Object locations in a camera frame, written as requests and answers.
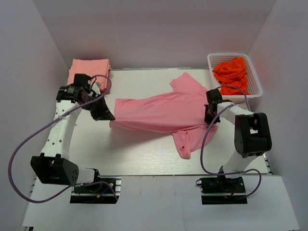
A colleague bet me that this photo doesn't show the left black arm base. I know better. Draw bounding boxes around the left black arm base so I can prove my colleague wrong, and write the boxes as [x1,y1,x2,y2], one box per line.
[70,176,121,205]

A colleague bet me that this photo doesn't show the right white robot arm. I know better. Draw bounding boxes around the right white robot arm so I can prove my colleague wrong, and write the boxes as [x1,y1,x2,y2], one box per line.
[200,88,272,192]

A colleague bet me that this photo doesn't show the orange crumpled t-shirt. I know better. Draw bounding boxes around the orange crumpled t-shirt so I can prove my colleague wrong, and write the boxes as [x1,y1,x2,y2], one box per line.
[212,57,250,95]

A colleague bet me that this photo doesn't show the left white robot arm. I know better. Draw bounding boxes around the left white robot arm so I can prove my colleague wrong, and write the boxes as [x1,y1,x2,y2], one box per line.
[30,74,115,192]

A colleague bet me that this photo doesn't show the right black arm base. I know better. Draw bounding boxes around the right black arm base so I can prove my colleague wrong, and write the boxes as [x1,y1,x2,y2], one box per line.
[196,176,247,205]

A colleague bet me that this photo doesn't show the pink t-shirt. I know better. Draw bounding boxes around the pink t-shirt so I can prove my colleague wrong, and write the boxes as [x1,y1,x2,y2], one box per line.
[109,73,218,159]
[100,69,112,94]

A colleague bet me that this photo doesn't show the folded pink t-shirt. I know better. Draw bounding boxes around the folded pink t-shirt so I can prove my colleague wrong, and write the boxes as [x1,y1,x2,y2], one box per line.
[100,69,112,94]

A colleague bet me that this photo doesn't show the folded salmon t-shirt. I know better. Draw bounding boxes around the folded salmon t-shirt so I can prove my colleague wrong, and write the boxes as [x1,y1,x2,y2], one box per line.
[67,59,111,85]

